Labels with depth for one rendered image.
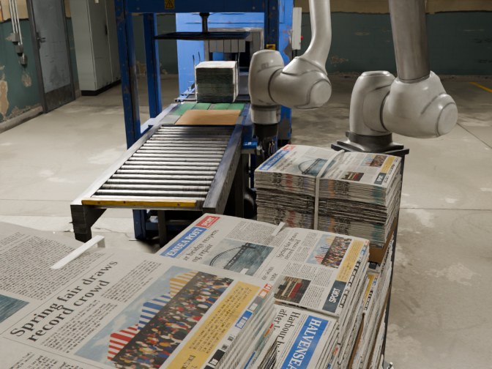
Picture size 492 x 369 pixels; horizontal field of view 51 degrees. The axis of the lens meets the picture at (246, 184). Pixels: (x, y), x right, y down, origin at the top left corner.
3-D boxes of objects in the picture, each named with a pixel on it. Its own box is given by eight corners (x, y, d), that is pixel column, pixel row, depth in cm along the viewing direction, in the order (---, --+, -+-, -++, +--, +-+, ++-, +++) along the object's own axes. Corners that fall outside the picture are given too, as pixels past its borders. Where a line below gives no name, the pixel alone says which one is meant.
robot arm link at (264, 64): (241, 102, 154) (267, 109, 144) (241, 49, 148) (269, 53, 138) (269, 98, 159) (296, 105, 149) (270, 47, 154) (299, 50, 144)
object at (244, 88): (257, 116, 383) (257, 102, 379) (172, 115, 387) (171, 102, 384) (265, 84, 527) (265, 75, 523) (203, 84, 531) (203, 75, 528)
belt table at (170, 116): (252, 140, 316) (252, 124, 312) (148, 139, 320) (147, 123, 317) (258, 116, 381) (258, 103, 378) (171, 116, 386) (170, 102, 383)
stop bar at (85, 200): (196, 207, 187) (195, 202, 186) (80, 205, 190) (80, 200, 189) (198, 204, 190) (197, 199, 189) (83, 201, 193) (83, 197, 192)
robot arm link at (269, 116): (285, 102, 155) (284, 121, 157) (257, 99, 158) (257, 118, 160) (275, 107, 147) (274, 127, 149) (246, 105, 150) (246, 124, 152)
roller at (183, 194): (210, 189, 201) (211, 194, 206) (94, 187, 205) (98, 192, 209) (209, 201, 199) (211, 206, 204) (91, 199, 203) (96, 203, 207)
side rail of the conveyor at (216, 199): (217, 236, 191) (217, 207, 187) (203, 236, 191) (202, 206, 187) (244, 143, 317) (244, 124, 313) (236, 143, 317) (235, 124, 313)
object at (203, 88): (234, 102, 382) (233, 66, 373) (195, 102, 384) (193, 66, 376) (239, 94, 418) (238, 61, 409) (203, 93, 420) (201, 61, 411)
